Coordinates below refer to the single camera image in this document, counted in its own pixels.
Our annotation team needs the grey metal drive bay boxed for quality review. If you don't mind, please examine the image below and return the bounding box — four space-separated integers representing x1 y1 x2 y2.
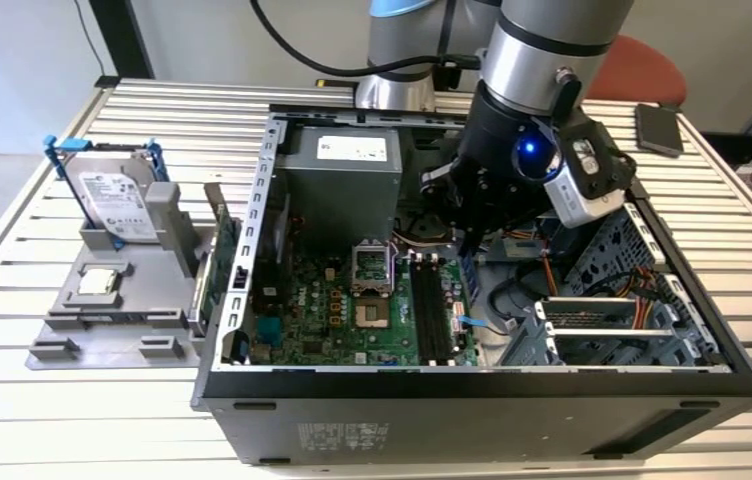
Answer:
480 219 564 262

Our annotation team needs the black cable loop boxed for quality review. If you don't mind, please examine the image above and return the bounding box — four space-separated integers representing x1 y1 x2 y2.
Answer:
485 262 541 336

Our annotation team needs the round bronze component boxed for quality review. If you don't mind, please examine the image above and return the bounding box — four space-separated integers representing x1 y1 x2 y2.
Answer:
409 214 457 241

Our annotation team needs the black metal post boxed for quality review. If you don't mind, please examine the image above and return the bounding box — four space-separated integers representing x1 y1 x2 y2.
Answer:
86 0 156 81

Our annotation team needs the CPU socket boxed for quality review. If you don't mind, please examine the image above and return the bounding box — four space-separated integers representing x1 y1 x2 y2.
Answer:
353 294 395 331

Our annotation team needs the silver CPU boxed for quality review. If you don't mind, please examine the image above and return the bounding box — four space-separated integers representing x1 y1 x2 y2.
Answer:
77 268 121 295

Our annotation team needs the red chair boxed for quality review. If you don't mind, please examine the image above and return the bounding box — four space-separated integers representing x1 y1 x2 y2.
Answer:
582 34 690 106

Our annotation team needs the hard disk in blue carrier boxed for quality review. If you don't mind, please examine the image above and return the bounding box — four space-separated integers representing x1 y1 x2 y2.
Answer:
41 133 171 247

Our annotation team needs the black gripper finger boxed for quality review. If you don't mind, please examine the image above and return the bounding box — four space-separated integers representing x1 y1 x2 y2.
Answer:
417 161 479 257
473 196 552 258

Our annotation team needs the single orange wire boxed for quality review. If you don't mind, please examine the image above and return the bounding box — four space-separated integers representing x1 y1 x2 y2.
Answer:
539 252 560 297

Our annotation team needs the thin locking lever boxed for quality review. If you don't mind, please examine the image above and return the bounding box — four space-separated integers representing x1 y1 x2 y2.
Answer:
388 244 412 297

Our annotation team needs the black phone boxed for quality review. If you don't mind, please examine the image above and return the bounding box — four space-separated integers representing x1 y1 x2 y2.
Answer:
634 103 684 159

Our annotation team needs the green graphics card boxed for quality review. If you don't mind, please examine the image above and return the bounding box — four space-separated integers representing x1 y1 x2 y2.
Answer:
189 182 245 337

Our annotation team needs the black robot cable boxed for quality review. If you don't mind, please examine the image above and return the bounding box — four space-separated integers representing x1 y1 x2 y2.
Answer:
247 0 484 77

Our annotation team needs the blue-grey disk bay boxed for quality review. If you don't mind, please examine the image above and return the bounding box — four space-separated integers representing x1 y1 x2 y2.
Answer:
499 294 724 369

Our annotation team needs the grey power supply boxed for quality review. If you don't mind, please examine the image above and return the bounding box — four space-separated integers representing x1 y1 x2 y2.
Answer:
280 125 404 254

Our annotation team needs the orange wire bundle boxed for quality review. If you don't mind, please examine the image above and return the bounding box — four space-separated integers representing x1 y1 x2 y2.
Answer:
615 264 662 334

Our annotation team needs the metal socket cover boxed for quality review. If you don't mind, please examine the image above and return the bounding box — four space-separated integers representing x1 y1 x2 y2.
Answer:
351 242 396 296

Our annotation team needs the grey parts rack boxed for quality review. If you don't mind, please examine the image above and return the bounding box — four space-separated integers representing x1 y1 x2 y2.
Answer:
25 182 244 372

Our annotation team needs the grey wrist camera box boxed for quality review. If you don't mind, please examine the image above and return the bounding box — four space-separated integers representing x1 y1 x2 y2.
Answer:
541 122 638 230

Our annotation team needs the black cable with yellow tag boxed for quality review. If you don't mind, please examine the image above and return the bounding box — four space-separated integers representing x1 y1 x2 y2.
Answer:
313 78 359 94

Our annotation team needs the green motherboard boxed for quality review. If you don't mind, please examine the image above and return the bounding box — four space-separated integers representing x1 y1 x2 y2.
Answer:
245 249 484 366

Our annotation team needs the black RAM slot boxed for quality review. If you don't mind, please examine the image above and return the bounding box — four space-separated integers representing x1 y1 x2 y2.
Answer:
427 255 448 364
411 255 432 364
419 255 440 364

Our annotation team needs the black PC case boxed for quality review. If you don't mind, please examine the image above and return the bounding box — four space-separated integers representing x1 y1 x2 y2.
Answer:
188 103 752 467

